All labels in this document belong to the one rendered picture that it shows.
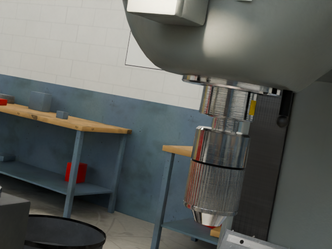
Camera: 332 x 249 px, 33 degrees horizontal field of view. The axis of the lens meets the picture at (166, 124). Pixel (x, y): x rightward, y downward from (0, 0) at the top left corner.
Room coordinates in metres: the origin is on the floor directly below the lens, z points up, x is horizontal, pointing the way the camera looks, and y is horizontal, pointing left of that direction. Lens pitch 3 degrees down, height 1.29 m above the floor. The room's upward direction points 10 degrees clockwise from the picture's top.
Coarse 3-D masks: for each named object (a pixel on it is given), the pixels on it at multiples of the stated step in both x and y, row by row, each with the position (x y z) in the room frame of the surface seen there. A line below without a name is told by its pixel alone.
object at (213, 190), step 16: (208, 144) 0.45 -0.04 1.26; (224, 144) 0.45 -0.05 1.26; (192, 160) 0.46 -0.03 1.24; (208, 160) 0.45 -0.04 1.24; (224, 160) 0.45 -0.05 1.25; (240, 160) 0.45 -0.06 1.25; (192, 176) 0.46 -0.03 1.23; (208, 176) 0.45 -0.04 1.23; (224, 176) 0.45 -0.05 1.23; (240, 176) 0.46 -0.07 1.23; (192, 192) 0.45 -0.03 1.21; (208, 192) 0.45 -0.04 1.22; (224, 192) 0.45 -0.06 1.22; (240, 192) 0.46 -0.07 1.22; (192, 208) 0.45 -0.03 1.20; (208, 208) 0.45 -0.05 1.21; (224, 208) 0.45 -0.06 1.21
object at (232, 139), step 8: (200, 128) 0.46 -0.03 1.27; (208, 128) 0.45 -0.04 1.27; (200, 136) 0.46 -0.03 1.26; (208, 136) 0.45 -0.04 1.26; (216, 136) 0.45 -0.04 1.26; (224, 136) 0.45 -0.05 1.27; (232, 136) 0.45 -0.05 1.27; (240, 136) 0.45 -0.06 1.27; (248, 136) 0.46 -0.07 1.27; (232, 144) 0.45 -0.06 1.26; (240, 144) 0.45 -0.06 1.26; (248, 144) 0.46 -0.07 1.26
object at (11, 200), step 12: (0, 192) 0.69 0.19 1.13; (0, 204) 0.66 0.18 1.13; (12, 204) 0.68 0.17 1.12; (24, 204) 0.70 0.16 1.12; (0, 216) 0.66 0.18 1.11; (12, 216) 0.68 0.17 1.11; (24, 216) 0.70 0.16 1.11; (0, 228) 0.67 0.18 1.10; (12, 228) 0.69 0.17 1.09; (24, 228) 0.71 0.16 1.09; (0, 240) 0.67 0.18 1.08; (12, 240) 0.69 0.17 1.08; (24, 240) 0.71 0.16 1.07
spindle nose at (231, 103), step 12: (204, 84) 0.46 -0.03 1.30; (204, 96) 0.46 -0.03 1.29; (216, 96) 0.45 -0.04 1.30; (228, 96) 0.45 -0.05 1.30; (240, 96) 0.45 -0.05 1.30; (252, 96) 0.45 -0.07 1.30; (204, 108) 0.46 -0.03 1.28; (216, 108) 0.45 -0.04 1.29; (228, 108) 0.45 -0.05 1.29; (240, 108) 0.45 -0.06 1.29; (240, 120) 0.45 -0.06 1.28; (252, 120) 0.46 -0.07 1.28
